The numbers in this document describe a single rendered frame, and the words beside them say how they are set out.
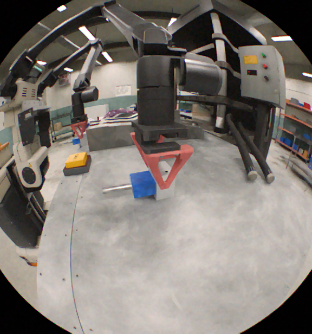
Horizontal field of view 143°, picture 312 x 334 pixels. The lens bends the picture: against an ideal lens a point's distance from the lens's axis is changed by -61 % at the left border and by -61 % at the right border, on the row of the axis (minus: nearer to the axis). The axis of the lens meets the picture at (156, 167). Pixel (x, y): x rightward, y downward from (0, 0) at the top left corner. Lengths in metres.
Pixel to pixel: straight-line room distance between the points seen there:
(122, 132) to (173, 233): 0.40
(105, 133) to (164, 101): 0.35
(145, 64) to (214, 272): 0.29
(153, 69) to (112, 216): 0.23
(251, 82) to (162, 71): 0.78
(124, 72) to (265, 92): 7.56
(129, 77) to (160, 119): 7.72
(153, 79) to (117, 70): 7.92
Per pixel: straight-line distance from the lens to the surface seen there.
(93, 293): 0.19
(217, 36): 1.02
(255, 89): 0.89
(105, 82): 8.09
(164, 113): 0.18
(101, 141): 0.51
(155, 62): 0.19
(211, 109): 1.39
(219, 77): 0.21
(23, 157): 0.76
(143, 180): 0.23
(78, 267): 0.20
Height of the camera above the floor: 0.97
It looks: 29 degrees down
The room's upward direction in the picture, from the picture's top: straight up
